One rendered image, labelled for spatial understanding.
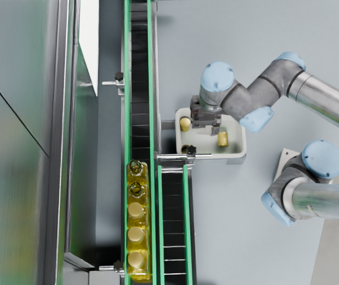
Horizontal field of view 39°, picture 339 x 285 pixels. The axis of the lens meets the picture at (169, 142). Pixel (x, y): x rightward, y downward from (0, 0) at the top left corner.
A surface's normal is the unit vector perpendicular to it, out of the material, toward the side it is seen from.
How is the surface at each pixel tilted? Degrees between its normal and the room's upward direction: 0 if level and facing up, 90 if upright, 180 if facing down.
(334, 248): 0
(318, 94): 30
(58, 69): 0
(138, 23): 0
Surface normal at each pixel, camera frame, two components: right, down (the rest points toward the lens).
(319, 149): 0.07, -0.42
